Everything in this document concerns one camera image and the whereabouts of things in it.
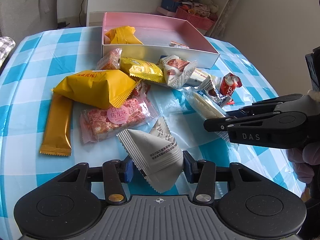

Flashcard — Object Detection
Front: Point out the pink snack bar clear wrapper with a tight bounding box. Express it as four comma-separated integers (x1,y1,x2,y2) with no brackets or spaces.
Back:
79,97,160,144

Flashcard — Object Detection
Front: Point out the rice cracker clear packet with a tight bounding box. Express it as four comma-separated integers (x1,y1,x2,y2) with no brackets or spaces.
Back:
96,48,123,71

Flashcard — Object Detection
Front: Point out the flat yellow snack packet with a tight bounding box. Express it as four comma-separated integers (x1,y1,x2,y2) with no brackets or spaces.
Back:
120,57,165,83

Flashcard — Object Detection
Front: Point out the grey checkered cloth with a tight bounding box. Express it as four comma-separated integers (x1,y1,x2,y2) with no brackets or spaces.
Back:
0,36,16,68

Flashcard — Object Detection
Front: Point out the small orange white candy packet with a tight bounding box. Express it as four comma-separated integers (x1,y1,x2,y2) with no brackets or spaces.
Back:
169,40,190,49

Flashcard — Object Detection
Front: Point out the large pink plastic basket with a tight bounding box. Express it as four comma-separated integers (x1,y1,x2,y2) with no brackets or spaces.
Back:
176,6,217,30

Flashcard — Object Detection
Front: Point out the black cable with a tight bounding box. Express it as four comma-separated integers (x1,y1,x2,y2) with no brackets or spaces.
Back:
79,0,85,27

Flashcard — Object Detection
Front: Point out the orange stick packet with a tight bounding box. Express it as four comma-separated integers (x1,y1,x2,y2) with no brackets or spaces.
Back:
39,94,73,157

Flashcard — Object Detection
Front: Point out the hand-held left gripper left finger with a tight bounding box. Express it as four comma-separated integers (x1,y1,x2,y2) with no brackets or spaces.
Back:
58,158,134,205

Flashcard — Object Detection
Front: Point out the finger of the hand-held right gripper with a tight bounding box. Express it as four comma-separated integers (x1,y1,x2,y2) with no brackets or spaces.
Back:
238,94,305,117
204,110,308,133

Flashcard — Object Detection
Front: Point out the large yellow snack packet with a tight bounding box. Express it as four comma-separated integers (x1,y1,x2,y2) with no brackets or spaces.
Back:
51,69,143,110

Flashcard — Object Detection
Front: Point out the yellow ribbed snack packet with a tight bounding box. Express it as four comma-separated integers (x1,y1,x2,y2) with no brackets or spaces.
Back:
104,26,145,45

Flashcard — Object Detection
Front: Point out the blue cardboard box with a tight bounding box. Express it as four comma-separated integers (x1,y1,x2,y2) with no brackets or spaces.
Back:
161,0,183,10

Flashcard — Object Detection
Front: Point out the pink white cardboard box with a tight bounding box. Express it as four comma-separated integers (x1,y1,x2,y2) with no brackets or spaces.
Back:
101,12,220,69

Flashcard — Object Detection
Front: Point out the person's right hand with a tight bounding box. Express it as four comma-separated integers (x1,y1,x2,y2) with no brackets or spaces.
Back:
286,147,316,184

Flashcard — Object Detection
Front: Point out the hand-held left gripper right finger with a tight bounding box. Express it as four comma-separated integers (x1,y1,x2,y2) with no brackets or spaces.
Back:
182,151,262,204

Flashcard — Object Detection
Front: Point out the white walnut print packet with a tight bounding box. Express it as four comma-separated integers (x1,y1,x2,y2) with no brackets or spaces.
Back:
157,54,198,90
202,80,235,106

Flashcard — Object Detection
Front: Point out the white shelf unit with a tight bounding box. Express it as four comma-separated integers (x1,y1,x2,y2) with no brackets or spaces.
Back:
86,0,242,37

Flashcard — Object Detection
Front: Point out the grey triangular snack packet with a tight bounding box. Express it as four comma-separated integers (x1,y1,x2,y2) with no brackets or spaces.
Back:
117,116,185,193

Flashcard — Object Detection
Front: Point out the blue checkered tablecloth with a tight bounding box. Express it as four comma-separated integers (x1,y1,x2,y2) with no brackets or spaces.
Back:
0,26,308,240

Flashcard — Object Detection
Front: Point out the white wafer clear packet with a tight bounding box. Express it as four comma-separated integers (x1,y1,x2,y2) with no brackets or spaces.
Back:
187,91,242,150

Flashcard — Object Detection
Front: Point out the small red white candy packet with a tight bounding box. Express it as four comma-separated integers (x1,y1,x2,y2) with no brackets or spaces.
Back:
219,72,243,98

